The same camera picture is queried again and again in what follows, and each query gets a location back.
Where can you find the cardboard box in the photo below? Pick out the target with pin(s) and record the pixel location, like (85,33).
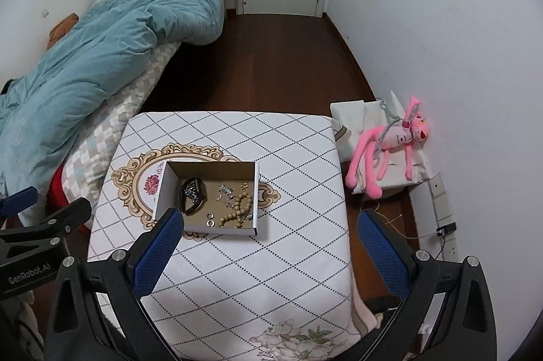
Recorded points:
(212,174)

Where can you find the black charger plug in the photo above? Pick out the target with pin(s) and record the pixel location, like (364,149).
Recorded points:
(445,229)

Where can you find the light blue duvet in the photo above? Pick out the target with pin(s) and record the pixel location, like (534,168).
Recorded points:
(106,59)

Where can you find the white wall socket panel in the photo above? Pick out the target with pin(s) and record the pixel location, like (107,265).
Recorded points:
(441,197)
(450,250)

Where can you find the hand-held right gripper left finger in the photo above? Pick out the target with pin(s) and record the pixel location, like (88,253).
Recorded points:
(157,255)

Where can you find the red bed cloth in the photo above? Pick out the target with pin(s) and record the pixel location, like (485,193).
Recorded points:
(55,187)

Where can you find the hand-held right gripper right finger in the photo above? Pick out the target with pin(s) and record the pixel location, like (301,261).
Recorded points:
(382,255)

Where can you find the pale pink cloth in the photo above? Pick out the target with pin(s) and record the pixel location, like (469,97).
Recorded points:
(362,310)

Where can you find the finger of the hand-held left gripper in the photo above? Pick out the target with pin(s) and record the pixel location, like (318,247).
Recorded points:
(17,200)
(63,219)

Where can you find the pink plush toy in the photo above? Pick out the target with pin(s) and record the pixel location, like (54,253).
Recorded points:
(394,140)

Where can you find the white tote bag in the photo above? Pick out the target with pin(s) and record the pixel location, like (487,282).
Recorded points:
(352,119)

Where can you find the white fuzzy cloth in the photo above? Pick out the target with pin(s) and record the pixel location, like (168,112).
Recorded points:
(23,322)

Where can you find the brown cushion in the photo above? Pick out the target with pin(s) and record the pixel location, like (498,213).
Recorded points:
(61,27)

